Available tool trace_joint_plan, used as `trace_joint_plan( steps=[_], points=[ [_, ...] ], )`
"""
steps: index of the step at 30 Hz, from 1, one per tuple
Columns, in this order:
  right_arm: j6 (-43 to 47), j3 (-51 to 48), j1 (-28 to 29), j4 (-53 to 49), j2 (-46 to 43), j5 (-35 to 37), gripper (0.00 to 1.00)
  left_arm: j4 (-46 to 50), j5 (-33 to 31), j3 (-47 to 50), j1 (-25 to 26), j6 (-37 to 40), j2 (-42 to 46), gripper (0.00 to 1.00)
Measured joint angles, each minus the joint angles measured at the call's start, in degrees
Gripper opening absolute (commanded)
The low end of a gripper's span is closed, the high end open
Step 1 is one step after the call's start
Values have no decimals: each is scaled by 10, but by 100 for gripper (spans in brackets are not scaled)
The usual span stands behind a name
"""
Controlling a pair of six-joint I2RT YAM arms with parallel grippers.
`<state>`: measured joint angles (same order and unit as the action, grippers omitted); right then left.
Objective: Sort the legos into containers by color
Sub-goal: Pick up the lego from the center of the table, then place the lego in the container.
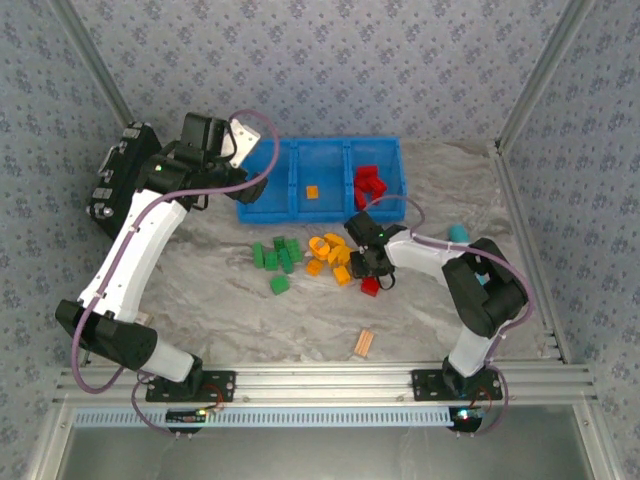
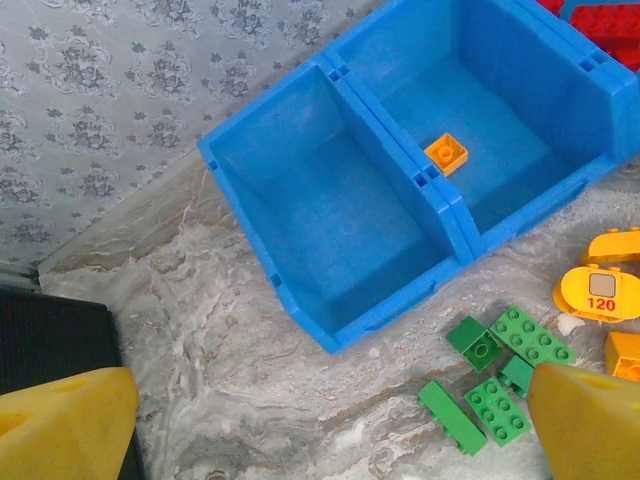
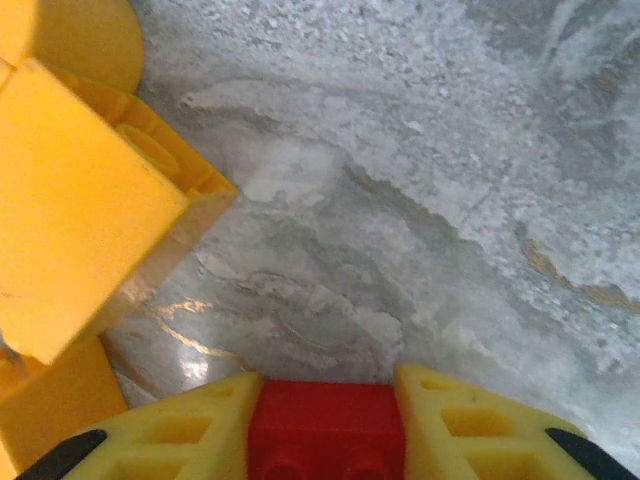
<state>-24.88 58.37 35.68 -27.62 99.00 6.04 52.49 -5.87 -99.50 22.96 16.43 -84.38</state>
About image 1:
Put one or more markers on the yellow curved lego brick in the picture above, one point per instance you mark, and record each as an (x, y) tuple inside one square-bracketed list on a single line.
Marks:
[(334, 239), (335, 256)]

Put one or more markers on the yellow oval lego printed 120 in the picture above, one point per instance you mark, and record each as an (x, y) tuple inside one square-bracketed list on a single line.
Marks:
[(316, 248)]

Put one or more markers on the orange hollow square lego brick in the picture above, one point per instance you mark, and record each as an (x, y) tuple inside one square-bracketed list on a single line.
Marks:
[(314, 268)]

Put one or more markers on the small orange lego brick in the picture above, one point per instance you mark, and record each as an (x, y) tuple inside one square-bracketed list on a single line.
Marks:
[(312, 192)]

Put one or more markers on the green long lego brick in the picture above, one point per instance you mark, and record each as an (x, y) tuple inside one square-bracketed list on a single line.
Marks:
[(258, 255), (287, 263)]

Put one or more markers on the green hollow square lego brick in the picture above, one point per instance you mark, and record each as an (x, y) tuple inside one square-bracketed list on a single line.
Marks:
[(279, 243)]

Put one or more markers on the green 2x2 plate brick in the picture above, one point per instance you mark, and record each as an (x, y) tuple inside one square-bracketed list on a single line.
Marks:
[(271, 261)]

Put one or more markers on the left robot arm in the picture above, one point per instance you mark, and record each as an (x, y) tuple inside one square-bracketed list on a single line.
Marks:
[(130, 260)]

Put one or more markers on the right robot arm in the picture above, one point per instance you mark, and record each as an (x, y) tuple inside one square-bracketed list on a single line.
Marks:
[(425, 255)]

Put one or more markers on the black carrying case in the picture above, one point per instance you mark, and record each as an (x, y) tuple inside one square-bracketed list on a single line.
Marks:
[(117, 175)]

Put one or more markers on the teal cylinder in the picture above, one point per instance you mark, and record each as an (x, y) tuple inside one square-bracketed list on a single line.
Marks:
[(458, 233)]

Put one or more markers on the small wooden block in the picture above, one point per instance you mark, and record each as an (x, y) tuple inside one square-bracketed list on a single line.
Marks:
[(364, 343)]

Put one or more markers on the small circuit board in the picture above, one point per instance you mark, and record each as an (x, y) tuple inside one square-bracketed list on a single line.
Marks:
[(185, 416), (467, 417)]

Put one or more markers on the aluminium frame post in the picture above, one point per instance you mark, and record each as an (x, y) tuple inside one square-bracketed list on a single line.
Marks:
[(545, 65), (90, 55)]

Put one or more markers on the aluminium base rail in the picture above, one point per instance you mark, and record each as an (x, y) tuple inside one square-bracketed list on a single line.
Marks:
[(325, 382)]

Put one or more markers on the aluminium side rail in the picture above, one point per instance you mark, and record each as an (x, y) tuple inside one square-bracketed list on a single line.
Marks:
[(547, 340)]

